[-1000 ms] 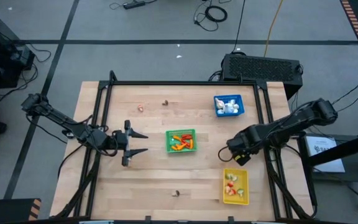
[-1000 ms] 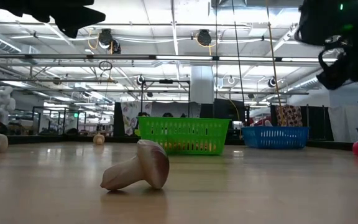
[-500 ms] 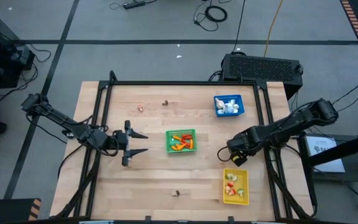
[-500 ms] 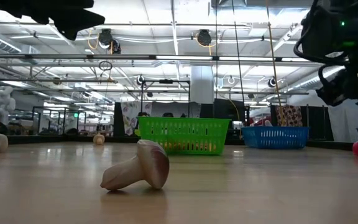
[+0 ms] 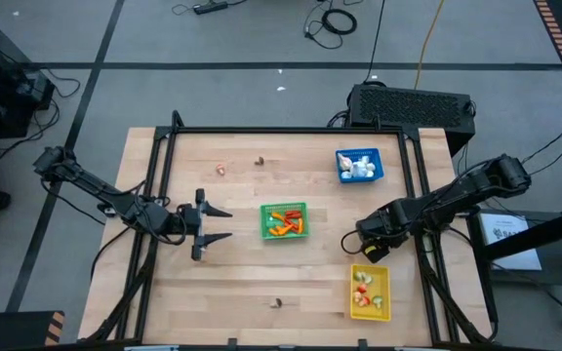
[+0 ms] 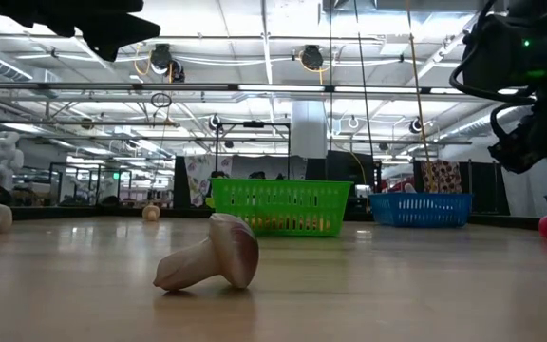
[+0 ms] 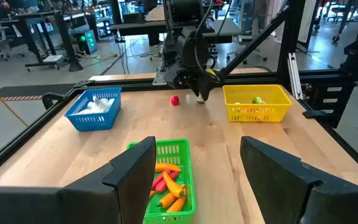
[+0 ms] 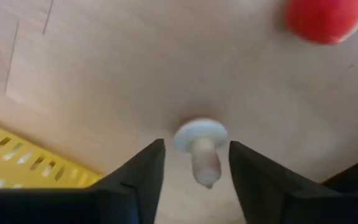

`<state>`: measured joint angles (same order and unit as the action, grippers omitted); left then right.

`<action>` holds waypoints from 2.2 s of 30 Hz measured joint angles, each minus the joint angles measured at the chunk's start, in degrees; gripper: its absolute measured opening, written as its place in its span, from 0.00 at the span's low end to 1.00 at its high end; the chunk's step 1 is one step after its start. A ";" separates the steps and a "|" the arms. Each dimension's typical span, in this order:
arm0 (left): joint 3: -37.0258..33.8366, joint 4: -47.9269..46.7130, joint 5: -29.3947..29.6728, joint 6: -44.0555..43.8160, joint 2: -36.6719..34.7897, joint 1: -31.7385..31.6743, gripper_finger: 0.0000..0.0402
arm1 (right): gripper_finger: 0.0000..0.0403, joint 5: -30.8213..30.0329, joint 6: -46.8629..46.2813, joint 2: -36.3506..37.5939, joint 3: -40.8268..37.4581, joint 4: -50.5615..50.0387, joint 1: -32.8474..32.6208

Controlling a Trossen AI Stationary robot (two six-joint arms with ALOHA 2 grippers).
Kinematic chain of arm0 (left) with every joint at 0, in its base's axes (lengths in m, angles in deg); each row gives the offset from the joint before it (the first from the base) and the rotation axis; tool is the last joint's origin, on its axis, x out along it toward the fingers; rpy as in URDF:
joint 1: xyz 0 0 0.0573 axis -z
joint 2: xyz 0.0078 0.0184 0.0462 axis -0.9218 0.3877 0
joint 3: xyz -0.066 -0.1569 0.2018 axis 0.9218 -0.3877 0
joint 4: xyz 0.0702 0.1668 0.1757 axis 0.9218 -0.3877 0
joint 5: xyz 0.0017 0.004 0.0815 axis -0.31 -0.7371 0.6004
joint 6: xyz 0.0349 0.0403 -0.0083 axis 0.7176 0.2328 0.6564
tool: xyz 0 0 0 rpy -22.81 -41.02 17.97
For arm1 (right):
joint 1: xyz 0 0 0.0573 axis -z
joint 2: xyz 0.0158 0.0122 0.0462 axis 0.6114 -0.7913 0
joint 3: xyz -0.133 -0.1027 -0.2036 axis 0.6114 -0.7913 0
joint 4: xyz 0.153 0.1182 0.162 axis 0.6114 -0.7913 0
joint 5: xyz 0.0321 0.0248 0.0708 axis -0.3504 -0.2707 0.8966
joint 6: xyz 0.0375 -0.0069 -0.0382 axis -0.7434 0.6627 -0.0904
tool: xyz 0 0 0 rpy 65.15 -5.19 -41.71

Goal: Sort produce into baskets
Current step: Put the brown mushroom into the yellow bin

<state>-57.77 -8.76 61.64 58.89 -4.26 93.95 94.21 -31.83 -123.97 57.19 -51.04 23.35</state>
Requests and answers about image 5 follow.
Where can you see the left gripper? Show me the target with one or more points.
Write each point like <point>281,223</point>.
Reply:
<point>186,222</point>

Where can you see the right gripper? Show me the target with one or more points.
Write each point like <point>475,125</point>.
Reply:
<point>383,226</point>

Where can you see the green cap toy mushroom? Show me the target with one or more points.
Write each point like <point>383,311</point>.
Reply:
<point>367,279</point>
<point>377,300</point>
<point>357,276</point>

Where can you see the small white toy garlic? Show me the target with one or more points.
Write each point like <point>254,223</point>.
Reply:
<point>346,174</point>
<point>359,169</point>
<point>370,168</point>

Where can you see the orange-red toy carrot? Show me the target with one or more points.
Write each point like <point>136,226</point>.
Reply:
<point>277,231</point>

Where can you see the orange toy carrot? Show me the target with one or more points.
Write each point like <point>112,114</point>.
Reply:
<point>277,215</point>

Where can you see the yellow toy pepper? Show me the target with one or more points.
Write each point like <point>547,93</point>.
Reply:
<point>287,228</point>

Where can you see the white toy mushroom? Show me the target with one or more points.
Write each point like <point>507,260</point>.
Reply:
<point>357,296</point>

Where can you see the tan cap toy mushroom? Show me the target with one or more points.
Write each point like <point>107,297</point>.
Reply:
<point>259,160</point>

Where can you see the large red toy pepper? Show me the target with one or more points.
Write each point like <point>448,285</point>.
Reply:
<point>294,213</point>

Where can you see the orange toy pepper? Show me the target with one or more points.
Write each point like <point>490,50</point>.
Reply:
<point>300,226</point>

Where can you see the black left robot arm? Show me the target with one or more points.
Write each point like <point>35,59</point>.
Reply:
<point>91,187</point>

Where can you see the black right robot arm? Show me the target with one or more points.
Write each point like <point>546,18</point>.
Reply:
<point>456,192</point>

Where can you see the green plastic basket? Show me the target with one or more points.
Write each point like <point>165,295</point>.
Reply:
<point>267,209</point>

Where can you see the pink toy mushroom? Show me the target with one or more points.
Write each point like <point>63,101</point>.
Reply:
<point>220,169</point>

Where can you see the blue plastic basket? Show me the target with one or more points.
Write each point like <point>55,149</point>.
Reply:
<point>376,155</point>

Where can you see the yellow plastic basket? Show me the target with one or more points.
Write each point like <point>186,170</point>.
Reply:
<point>381,314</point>

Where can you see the brown streaked cap toy mushroom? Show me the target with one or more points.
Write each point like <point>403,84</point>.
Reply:
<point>275,302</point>

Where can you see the black perforated computer case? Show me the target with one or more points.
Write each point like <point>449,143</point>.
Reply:
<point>408,107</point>

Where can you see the white paper sheet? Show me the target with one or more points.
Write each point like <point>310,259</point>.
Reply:
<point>510,244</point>

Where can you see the black side stand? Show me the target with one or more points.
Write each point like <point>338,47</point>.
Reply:
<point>554,234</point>

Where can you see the black power strip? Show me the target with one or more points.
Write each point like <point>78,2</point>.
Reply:
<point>210,7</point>

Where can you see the black hazard striped box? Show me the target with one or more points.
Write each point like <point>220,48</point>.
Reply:
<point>12,331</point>

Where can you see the black equipment stack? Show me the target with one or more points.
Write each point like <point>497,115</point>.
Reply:
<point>3,88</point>

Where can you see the black metal table frame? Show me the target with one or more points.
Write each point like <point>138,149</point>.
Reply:
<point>286,130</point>

